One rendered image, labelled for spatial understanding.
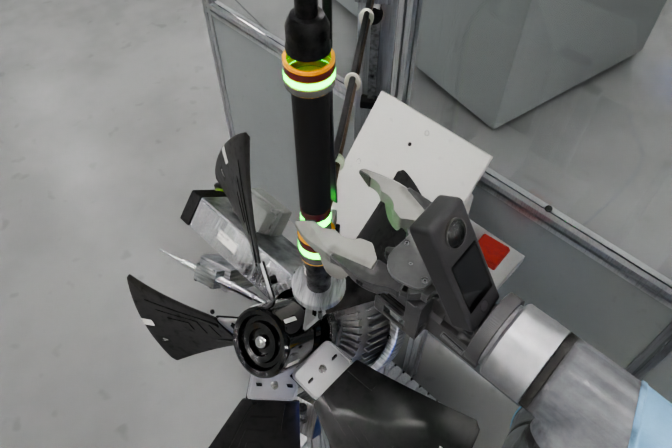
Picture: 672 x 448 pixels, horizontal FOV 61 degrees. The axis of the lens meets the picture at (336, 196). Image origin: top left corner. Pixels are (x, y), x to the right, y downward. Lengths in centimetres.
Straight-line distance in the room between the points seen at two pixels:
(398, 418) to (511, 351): 49
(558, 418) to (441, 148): 67
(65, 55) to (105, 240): 146
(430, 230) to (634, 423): 20
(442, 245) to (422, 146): 66
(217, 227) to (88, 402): 130
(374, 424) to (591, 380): 52
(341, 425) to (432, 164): 49
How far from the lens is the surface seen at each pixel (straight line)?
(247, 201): 98
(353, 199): 117
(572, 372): 49
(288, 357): 95
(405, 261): 52
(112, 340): 249
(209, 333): 114
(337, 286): 74
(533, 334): 50
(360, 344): 108
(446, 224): 45
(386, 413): 96
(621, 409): 50
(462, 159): 107
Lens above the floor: 210
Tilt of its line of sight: 51 degrees down
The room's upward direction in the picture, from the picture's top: straight up
